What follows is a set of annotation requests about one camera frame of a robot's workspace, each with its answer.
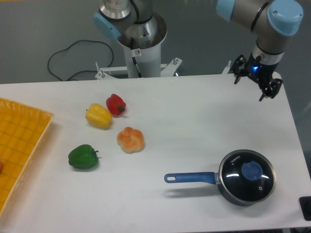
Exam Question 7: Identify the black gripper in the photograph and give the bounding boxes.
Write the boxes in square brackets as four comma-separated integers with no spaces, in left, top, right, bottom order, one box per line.
[230,54,283,101]

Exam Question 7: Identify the glass lid blue knob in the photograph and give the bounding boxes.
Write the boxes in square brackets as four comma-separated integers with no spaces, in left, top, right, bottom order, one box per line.
[219,149,277,203]

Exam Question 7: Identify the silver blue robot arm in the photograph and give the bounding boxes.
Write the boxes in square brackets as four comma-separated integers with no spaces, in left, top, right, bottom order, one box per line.
[93,0,304,98]

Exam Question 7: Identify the black device table corner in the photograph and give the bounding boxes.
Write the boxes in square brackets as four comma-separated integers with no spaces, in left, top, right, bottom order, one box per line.
[299,196,311,221]

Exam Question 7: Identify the orange knotted bread roll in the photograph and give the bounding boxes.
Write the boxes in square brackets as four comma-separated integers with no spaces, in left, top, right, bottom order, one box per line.
[117,127,145,153]

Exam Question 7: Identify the red bell pepper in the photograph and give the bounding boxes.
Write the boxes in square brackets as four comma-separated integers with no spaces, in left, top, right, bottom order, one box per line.
[106,94,126,117]

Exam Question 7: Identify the yellow bell pepper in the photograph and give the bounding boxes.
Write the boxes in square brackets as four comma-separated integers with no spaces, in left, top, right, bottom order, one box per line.
[85,103,112,129]

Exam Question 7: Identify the green bell pepper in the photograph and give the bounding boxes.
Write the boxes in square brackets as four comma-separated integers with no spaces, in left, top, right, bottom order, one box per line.
[68,144,99,169]

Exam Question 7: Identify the yellow woven basket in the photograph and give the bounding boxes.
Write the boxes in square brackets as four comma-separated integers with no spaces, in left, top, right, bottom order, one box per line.
[0,98,54,212]

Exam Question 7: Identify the white table frame bracket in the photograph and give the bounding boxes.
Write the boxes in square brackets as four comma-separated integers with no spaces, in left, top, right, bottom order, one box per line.
[94,57,183,80]

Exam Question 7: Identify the blue handled saucepan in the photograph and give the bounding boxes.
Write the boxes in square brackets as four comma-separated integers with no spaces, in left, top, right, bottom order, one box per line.
[164,149,277,207]

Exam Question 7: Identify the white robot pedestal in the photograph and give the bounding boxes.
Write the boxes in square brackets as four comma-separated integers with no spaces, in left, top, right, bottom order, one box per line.
[118,13,167,78]

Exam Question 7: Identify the black floor cable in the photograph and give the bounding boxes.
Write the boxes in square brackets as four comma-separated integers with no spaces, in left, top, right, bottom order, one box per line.
[47,39,114,82]

